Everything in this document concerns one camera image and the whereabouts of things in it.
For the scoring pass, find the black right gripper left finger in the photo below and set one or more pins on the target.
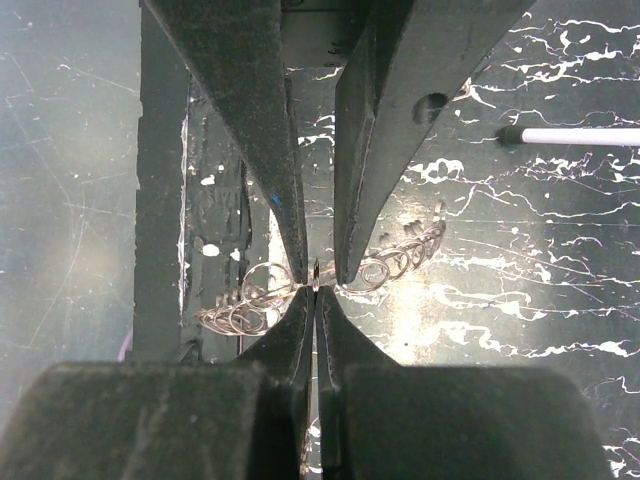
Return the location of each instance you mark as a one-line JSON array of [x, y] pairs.
[[242, 419]]

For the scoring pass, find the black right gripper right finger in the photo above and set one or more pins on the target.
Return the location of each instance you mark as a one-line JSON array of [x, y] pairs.
[[382, 420]]

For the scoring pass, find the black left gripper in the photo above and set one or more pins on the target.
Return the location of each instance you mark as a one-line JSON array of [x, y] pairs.
[[412, 59]]

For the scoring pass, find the white perforated music stand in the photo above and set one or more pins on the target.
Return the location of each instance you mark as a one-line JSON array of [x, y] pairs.
[[617, 137]]

